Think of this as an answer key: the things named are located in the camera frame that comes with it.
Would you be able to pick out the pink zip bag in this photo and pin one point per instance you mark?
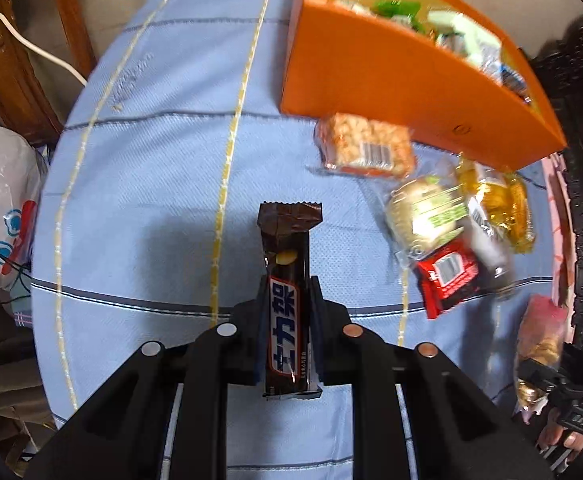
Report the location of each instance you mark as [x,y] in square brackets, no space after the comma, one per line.
[541,330]

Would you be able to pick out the peanut brittle packet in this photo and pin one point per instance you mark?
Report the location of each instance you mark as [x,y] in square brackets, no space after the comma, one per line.
[366,145]

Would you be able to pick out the white green snack packet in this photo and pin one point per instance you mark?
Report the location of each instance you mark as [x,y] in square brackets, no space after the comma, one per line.
[464,30]

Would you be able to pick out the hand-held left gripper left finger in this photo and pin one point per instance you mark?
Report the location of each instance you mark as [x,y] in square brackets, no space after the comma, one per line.
[260,332]

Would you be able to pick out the white plastic bag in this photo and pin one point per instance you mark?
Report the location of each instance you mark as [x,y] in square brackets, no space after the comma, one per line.
[1,200]

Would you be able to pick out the person's right hand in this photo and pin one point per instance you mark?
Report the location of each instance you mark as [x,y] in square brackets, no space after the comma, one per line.
[564,437]

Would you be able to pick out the wooden chair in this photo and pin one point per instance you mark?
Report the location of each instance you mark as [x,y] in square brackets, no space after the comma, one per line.
[6,75]

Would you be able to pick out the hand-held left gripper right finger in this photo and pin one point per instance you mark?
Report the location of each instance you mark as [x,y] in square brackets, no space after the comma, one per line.
[316,332]

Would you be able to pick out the pink patterned cloth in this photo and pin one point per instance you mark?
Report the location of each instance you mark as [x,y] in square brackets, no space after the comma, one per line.
[561,220]

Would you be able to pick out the yellow snack packet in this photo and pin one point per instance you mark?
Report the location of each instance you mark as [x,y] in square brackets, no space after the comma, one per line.
[506,200]

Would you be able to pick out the round cake packet green label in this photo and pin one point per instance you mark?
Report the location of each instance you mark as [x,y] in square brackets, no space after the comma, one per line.
[424,210]

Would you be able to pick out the orange cardboard box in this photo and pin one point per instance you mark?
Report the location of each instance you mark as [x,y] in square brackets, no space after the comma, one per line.
[381,70]

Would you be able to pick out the brown chocolate bar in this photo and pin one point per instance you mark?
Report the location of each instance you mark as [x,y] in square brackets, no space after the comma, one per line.
[286,310]

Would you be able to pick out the blue striped tablecloth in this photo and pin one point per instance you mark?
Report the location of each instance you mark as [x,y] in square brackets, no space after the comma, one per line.
[146,185]

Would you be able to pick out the red black snack packet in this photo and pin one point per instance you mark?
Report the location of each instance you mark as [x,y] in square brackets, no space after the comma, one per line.
[446,275]

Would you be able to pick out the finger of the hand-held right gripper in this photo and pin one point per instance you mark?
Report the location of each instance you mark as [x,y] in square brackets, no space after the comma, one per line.
[571,400]

